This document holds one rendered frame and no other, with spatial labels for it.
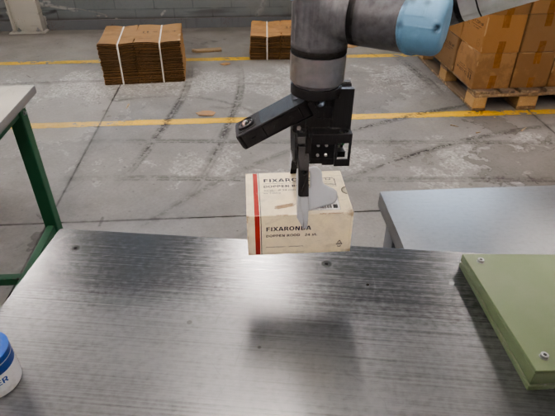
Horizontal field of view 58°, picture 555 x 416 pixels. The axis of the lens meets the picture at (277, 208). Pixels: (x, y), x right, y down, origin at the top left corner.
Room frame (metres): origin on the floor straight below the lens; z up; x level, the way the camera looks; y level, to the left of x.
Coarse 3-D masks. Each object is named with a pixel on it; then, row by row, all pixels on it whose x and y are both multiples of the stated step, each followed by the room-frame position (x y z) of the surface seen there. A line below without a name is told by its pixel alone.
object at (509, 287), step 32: (480, 256) 0.70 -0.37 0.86; (512, 256) 0.71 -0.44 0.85; (544, 256) 0.71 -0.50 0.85; (480, 288) 0.62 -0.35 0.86; (512, 288) 0.61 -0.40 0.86; (544, 288) 0.62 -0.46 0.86; (512, 320) 0.53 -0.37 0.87; (544, 320) 0.54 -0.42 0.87; (512, 352) 0.49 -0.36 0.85; (544, 352) 0.47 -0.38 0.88; (544, 384) 0.44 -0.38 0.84
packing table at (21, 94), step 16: (0, 96) 1.66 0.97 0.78; (16, 96) 1.66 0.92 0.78; (32, 96) 1.72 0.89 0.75; (0, 112) 1.52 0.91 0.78; (16, 112) 1.56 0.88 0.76; (0, 128) 1.43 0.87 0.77; (16, 128) 1.67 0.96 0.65; (32, 144) 1.68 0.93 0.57; (32, 160) 1.67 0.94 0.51; (32, 176) 1.67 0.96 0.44; (48, 192) 1.69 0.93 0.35; (48, 208) 1.67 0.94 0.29; (48, 224) 1.67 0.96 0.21; (48, 240) 1.58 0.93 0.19; (32, 256) 1.47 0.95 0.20
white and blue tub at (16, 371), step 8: (0, 336) 0.48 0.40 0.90; (0, 344) 0.46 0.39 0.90; (8, 344) 0.46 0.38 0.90; (0, 352) 0.45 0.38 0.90; (8, 352) 0.46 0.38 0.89; (0, 360) 0.44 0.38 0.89; (8, 360) 0.45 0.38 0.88; (16, 360) 0.46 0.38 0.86; (0, 368) 0.43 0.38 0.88; (8, 368) 0.44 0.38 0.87; (16, 368) 0.46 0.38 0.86; (0, 376) 0.43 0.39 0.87; (8, 376) 0.44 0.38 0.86; (16, 376) 0.45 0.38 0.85; (0, 384) 0.43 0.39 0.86; (8, 384) 0.44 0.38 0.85; (16, 384) 0.44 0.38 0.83; (0, 392) 0.43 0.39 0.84; (8, 392) 0.43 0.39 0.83
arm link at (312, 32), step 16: (304, 0) 0.63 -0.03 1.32; (320, 0) 0.62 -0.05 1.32; (336, 0) 0.62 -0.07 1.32; (304, 16) 0.63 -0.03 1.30; (320, 16) 0.62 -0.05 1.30; (336, 16) 0.61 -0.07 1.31; (304, 32) 0.63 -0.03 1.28; (320, 32) 0.62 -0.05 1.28; (336, 32) 0.62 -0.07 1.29; (304, 48) 0.63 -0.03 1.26; (320, 48) 0.62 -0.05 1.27; (336, 48) 0.63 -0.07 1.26
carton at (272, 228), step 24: (264, 192) 0.66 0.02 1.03; (288, 192) 0.66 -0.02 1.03; (264, 216) 0.59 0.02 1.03; (288, 216) 0.60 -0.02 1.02; (312, 216) 0.60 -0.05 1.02; (336, 216) 0.60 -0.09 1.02; (264, 240) 0.59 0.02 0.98; (288, 240) 0.60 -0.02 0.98; (312, 240) 0.60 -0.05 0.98; (336, 240) 0.60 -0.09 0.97
